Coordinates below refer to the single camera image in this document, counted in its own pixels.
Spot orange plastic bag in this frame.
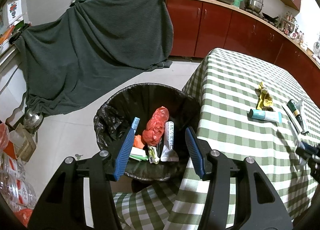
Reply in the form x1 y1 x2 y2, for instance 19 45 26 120
133 135 145 149

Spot white foil package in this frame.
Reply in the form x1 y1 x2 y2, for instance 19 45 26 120
160 121 179 162

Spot red plastic bag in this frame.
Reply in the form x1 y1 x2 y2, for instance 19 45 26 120
142 106 169 146

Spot light blue tube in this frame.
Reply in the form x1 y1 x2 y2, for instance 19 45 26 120
248 109 282 123

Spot dark green medicine bottle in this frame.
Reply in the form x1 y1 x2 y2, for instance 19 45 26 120
287 99 309 135

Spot yellow wrapper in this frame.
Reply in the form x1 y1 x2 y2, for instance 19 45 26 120
255 82 273 112

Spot black lined trash bin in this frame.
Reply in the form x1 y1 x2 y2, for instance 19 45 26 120
93 83 201 181

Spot red kitchen cabinets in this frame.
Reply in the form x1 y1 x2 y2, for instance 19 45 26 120
165 0 319 105

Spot green checkered tablecloth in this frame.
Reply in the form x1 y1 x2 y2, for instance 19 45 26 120
114 48 319 229

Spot wooden box on floor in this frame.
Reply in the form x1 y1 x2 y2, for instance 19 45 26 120
9 123 36 162

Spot steel kettle on floor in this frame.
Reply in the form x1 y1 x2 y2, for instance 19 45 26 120
23 109 43 133

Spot clear plastic bottles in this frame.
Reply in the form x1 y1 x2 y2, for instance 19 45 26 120
0 122 38 225

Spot dark green draped cloth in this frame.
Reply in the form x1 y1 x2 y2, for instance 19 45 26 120
15 0 173 116

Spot spice bottle rack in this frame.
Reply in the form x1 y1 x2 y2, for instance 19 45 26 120
281 12 298 36

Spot black wok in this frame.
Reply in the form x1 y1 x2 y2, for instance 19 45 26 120
263 13 279 23

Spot steel steamer pot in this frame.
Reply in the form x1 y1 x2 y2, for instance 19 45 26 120
245 0 264 14

